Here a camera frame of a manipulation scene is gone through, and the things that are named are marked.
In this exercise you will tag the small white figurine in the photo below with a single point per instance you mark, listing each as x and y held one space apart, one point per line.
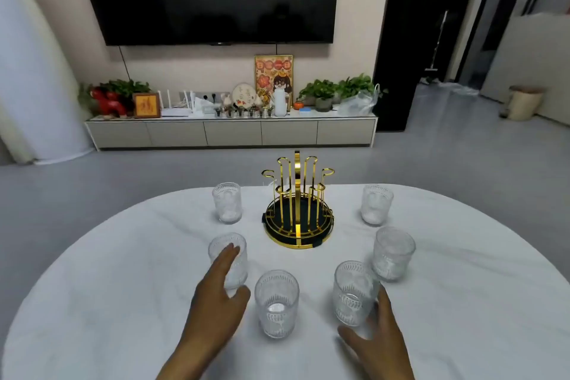
227 100

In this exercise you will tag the small gold framed picture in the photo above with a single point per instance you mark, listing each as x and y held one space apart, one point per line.
147 106

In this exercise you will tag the beige television cabinet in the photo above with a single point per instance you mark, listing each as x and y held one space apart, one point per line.
231 132

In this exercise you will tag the white standing air conditioner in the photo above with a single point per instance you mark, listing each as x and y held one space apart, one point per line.
35 81

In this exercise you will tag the person's left hand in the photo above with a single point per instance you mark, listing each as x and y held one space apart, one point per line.
213 304

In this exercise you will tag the framed cartoon poster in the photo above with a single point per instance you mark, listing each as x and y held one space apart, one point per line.
267 72

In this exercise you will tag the grey wall outlet strip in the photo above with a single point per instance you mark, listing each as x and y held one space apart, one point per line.
209 94

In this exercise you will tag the white bottle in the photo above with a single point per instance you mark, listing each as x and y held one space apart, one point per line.
279 106

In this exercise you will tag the gold cup rack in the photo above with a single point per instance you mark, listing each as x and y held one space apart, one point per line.
297 197

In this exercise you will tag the person's right hand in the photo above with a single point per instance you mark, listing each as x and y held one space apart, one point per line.
387 353

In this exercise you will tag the round decorative plate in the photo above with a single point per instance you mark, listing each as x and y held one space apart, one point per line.
245 94

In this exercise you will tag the green leafy plant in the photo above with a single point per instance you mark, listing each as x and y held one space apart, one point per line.
127 86

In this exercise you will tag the black door frame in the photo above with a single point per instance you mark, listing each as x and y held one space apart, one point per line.
409 37

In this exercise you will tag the white plastic sheet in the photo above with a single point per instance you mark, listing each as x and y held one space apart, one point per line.
458 89

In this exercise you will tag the white router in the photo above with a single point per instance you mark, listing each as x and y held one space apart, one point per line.
176 111

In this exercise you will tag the potted plant in grey pot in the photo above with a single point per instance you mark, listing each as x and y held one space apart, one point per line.
323 89

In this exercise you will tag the white marble table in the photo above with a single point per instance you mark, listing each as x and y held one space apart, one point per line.
133 281

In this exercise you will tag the red horse figurine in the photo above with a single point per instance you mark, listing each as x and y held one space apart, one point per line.
107 104

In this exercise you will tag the row of small potted figurines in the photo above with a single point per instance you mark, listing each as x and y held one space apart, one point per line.
240 112

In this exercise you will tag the beige trash bin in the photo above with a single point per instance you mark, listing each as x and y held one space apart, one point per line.
525 103

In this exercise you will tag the small gold figurine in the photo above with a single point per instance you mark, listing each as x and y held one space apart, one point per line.
267 100

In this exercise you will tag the clear plastic bag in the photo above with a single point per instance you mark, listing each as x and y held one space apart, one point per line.
356 106

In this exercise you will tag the clear embossed glass cup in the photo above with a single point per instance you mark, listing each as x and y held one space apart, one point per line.
376 206
227 206
393 255
276 304
354 293
238 259

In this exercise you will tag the white tissue box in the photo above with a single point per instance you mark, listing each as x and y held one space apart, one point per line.
205 106

